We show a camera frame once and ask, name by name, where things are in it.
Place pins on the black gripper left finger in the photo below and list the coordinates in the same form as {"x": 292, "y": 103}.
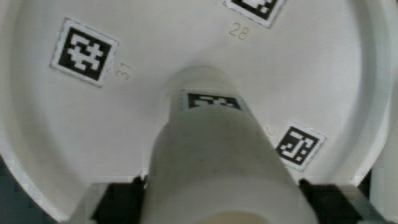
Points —
{"x": 111, "y": 204}

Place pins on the white round table top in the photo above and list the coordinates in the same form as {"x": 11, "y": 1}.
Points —
{"x": 91, "y": 53}

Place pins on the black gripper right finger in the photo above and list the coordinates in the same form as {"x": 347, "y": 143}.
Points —
{"x": 340, "y": 204}

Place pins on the white cylindrical table leg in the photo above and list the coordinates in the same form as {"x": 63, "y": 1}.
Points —
{"x": 217, "y": 181}

